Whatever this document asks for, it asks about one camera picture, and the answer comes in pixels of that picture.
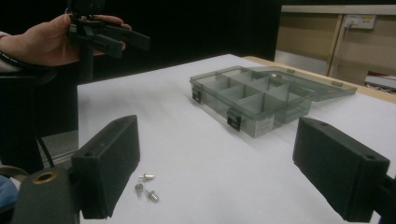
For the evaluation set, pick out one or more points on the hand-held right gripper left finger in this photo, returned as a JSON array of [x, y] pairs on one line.
[[106, 161]]

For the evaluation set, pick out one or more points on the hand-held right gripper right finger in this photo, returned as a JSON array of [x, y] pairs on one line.
[[336, 168]]

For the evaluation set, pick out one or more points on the small silver screw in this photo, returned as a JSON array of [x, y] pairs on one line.
[[138, 187], [152, 195], [147, 177]]

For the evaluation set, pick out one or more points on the transparent grey compartment box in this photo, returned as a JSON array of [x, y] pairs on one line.
[[264, 102]]

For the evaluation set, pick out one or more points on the blue cloth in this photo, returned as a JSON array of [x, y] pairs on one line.
[[7, 193]]

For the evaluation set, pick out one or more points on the metal floor rail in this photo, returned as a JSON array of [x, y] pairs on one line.
[[62, 146]]

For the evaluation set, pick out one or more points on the white wall socket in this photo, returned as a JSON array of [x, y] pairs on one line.
[[361, 21]]

